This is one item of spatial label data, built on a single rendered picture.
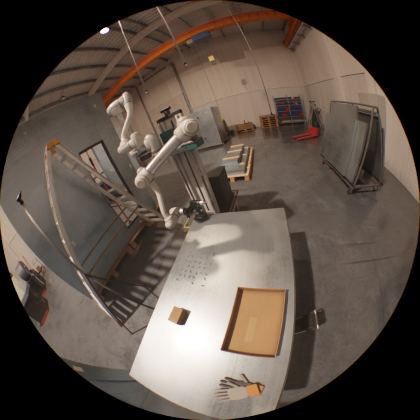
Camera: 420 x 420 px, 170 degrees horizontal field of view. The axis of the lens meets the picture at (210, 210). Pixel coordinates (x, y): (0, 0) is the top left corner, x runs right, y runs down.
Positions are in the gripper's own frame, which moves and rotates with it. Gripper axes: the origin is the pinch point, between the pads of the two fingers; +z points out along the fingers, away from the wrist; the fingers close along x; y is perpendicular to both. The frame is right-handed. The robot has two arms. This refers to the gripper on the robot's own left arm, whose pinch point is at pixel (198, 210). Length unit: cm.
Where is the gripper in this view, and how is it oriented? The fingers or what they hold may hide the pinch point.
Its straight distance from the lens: 149.4
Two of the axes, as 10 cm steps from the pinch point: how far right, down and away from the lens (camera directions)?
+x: 2.9, -6.5, 7.0
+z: 9.0, -0.5, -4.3
